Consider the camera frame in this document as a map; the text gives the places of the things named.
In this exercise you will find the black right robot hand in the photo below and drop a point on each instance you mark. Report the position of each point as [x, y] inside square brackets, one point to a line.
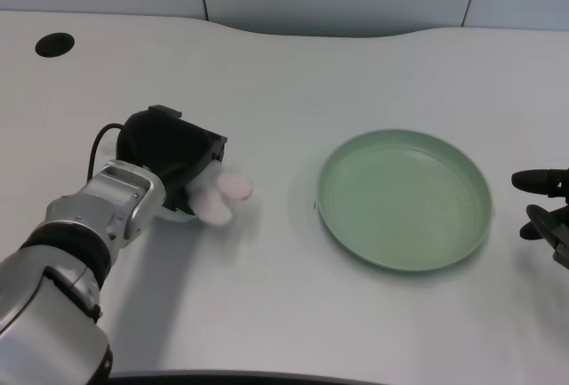
[544, 207]

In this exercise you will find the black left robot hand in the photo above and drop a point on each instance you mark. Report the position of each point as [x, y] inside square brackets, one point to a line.
[171, 154]

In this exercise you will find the white plush rabbit doll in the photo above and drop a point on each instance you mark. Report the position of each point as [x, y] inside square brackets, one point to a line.
[220, 196]

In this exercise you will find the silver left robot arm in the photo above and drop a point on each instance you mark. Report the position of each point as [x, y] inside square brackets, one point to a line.
[71, 251]

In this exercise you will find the green round plate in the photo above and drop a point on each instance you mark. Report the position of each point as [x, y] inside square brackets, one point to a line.
[403, 207]

